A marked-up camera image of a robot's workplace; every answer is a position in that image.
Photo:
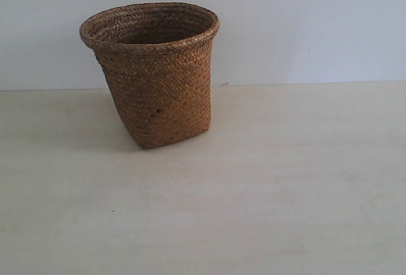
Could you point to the brown woven wicker basket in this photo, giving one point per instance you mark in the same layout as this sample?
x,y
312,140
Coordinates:
x,y
156,59

